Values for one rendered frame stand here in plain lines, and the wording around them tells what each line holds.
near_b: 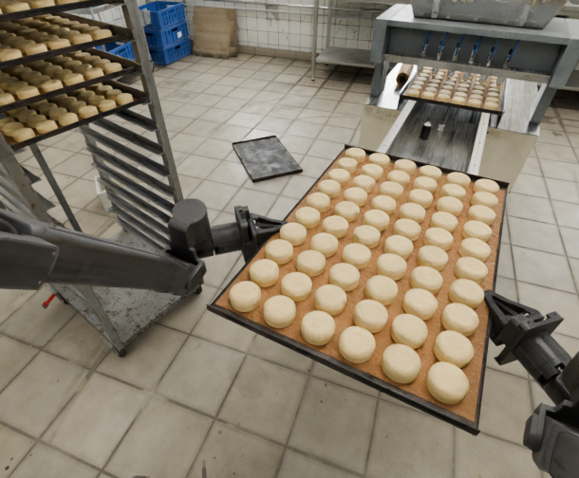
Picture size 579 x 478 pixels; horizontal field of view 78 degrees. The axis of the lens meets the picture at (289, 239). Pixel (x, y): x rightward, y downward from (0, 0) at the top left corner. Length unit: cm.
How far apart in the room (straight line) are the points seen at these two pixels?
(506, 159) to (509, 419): 106
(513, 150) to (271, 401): 144
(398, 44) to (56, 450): 210
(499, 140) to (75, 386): 206
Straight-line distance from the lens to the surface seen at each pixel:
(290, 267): 64
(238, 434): 160
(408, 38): 177
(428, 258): 67
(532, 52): 175
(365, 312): 56
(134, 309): 182
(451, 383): 53
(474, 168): 128
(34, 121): 127
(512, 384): 191
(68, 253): 42
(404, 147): 145
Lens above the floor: 150
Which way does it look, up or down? 43 degrees down
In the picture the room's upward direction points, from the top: straight up
